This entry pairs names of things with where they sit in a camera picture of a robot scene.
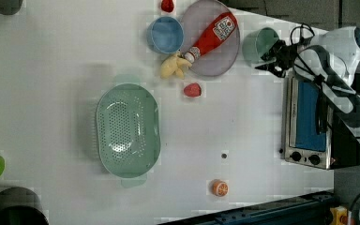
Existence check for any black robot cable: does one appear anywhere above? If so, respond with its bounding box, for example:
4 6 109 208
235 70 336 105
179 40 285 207
290 22 316 48

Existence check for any grey round plate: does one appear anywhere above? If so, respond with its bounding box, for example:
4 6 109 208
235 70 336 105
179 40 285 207
181 0 240 76

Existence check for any blue bowl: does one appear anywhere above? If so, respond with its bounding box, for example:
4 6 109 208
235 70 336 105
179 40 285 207
146 16 184 54

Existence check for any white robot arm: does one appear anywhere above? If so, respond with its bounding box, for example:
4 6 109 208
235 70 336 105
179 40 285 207
257 26 360 143

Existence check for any yellow banana bunch toy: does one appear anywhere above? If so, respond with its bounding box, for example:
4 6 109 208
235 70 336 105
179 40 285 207
160 52 192 79

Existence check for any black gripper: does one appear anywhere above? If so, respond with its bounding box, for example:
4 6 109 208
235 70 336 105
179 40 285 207
256 40 298 78

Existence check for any black cylinder post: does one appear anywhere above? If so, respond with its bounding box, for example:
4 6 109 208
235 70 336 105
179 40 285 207
0 187 50 225
0 0 23 15

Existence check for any green mug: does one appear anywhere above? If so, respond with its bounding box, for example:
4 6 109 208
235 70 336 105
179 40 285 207
242 27 279 64

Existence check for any green perforated colander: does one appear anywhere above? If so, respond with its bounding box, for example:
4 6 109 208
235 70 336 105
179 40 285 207
96 83 161 178

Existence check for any red ketchup bottle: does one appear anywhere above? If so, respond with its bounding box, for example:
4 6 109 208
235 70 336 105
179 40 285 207
184 12 237 64

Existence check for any red strawberry toy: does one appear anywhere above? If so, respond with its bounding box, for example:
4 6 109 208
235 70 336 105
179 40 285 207
160 0 174 13
183 82 202 98

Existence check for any orange slice toy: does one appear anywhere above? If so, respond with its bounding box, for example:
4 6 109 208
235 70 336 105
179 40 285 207
212 180 229 197

